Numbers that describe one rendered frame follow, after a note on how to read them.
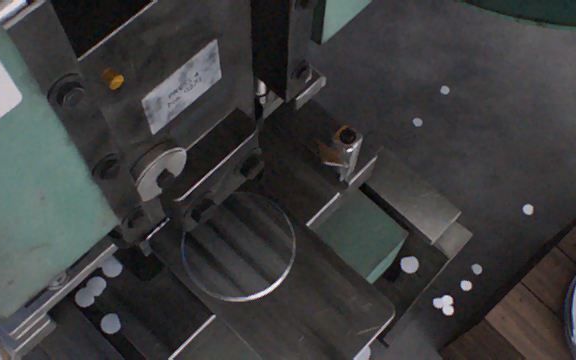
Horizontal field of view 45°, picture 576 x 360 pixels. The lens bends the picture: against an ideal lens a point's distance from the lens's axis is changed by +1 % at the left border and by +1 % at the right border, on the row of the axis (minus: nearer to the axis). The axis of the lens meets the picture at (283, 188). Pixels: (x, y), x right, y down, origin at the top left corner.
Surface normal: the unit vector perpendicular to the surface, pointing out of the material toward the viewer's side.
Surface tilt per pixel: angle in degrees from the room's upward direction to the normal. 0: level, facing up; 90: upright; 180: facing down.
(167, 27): 90
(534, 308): 0
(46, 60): 90
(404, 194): 0
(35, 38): 90
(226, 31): 90
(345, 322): 0
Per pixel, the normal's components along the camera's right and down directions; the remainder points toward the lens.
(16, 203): 0.72, 0.65
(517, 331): 0.02, -0.38
